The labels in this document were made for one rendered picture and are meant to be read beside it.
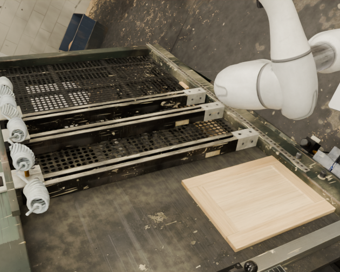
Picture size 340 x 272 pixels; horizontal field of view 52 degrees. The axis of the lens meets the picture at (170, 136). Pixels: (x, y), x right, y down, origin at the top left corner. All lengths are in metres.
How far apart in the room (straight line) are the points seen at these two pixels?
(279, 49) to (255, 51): 2.30
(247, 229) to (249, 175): 0.32
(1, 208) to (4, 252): 0.18
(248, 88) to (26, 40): 5.45
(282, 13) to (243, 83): 0.22
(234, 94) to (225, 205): 0.49
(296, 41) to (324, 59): 0.48
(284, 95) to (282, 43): 0.14
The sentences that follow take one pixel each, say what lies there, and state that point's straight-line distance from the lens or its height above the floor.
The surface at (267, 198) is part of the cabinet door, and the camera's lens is 1.46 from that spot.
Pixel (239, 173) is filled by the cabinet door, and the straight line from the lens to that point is 1.54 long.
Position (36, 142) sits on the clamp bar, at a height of 1.75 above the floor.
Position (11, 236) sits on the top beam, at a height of 1.90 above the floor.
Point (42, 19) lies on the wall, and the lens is 6.28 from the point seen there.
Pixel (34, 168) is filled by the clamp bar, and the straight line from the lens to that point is 1.37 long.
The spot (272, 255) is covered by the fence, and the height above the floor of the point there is 1.25.
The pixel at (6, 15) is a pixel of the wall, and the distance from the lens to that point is 6.16.
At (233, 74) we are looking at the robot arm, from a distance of 1.06.
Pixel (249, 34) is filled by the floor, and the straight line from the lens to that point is 3.38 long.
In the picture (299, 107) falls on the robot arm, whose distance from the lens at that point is 0.99.
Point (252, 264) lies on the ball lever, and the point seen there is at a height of 1.45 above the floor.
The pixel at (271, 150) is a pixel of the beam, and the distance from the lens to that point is 1.71.
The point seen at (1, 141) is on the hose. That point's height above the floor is 1.96.
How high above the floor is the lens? 2.32
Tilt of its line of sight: 41 degrees down
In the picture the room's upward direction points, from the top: 69 degrees counter-clockwise
